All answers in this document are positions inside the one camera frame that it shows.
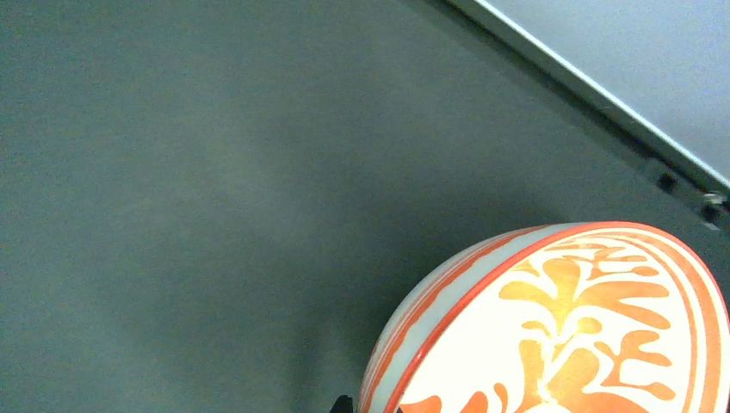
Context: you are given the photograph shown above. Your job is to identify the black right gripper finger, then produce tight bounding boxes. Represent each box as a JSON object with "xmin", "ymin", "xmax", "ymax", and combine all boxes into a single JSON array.
[{"xmin": 331, "ymin": 395, "xmax": 354, "ymax": 413}]

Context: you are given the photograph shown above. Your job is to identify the orange floral bowl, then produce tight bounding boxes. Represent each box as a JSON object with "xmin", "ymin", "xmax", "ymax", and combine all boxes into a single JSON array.
[{"xmin": 356, "ymin": 221, "xmax": 729, "ymax": 412}]

